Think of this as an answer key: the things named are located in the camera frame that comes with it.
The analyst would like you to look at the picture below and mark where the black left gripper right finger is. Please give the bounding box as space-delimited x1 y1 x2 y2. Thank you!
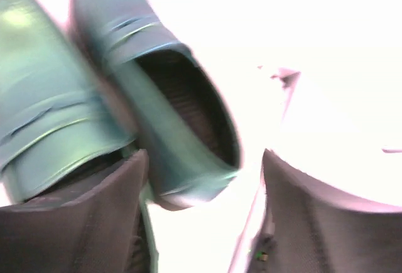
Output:
249 150 401 273

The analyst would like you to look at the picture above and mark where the green pointed shoe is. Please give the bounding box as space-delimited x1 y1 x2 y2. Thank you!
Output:
1 0 134 203
72 0 241 209

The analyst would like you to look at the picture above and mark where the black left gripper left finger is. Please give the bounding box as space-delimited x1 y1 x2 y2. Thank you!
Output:
1 150 149 273

